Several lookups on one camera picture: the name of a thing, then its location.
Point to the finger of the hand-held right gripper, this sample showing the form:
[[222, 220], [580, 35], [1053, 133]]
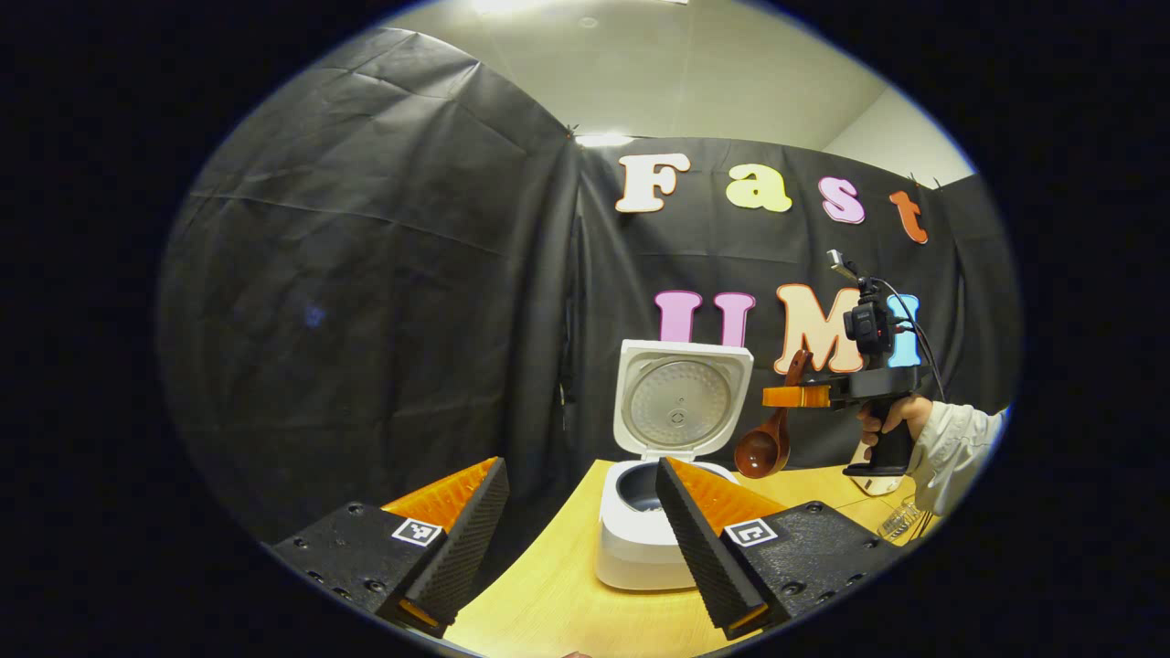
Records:
[[795, 397]]

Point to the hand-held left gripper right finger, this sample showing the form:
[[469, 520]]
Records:
[[704, 557]]

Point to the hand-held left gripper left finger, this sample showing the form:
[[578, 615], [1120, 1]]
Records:
[[466, 548]]

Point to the brown wooden spoon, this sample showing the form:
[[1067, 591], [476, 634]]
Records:
[[763, 452]]

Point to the white rice cooker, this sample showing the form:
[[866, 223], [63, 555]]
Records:
[[681, 402]]

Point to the white toaster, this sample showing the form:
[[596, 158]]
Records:
[[877, 484]]

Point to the black backdrop cloth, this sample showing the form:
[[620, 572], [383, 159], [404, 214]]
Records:
[[366, 320]]

